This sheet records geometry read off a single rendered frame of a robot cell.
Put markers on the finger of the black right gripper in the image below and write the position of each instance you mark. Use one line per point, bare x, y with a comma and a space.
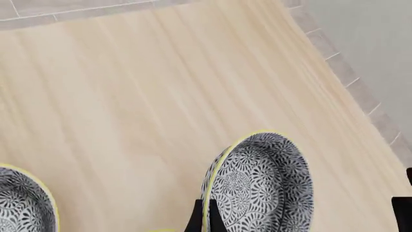
409, 176

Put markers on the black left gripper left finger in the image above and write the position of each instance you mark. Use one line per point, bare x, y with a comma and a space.
195, 220

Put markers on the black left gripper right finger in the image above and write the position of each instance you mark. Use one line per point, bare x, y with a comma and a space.
215, 220

